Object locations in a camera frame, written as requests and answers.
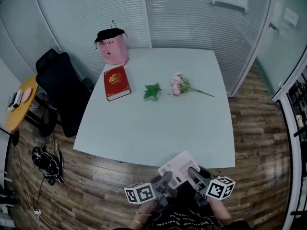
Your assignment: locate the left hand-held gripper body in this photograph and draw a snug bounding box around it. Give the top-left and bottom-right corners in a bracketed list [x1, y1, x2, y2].
[124, 178, 173, 211]

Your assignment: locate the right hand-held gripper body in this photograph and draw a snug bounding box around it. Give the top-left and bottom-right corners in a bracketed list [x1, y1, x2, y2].
[193, 170, 236, 205]

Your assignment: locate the white card with pink print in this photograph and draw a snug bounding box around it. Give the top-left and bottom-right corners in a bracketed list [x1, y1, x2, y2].
[157, 150, 201, 190]

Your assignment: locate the person's right forearm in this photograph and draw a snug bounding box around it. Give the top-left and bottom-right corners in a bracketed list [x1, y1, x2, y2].
[207, 196, 233, 227]

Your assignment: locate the person's left forearm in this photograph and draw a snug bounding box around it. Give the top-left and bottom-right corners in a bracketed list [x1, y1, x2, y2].
[127, 200, 157, 230]

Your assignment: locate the person's black printed shirt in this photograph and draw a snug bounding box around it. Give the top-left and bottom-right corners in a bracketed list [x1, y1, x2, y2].
[143, 200, 254, 230]

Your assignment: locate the small green plant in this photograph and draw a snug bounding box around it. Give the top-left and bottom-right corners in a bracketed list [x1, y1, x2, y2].
[143, 82, 163, 101]

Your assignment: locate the pink flower bouquet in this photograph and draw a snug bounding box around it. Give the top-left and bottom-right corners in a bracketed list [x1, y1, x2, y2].
[168, 72, 215, 98]

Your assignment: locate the black backpack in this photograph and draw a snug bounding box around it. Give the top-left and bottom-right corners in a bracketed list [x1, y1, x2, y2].
[32, 145, 65, 184]

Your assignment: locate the black metal railing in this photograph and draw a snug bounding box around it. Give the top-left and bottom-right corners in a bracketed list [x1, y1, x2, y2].
[287, 73, 307, 230]

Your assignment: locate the red hardcover book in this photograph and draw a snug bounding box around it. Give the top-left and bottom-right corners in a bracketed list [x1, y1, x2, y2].
[103, 65, 132, 102]

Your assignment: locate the black office chair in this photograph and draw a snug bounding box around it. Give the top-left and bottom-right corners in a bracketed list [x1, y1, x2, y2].
[35, 48, 94, 138]

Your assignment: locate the pink paper bag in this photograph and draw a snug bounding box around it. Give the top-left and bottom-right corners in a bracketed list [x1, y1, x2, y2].
[98, 20, 130, 66]

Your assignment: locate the round wooden side table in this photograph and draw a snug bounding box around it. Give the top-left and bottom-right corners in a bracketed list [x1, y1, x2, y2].
[5, 74, 58, 138]

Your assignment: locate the frosted glass door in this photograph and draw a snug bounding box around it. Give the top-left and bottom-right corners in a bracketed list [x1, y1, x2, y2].
[254, 0, 307, 98]

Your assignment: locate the pink round pad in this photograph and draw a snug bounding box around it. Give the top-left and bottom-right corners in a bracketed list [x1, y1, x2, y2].
[22, 87, 33, 103]

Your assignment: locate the white desktop device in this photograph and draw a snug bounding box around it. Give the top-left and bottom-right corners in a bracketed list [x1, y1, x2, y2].
[6, 90, 24, 112]

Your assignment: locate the white paper on door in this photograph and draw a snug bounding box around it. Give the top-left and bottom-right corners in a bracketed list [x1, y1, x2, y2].
[284, 8, 299, 26]

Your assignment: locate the black floor cable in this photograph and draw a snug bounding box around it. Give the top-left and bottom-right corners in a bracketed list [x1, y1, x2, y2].
[35, 176, 58, 210]

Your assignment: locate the white floor cable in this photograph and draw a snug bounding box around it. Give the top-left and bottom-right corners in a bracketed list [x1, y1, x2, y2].
[13, 149, 37, 210]

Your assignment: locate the black drawstring pouch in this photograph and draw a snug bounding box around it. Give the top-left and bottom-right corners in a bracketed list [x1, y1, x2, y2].
[94, 28, 129, 50]

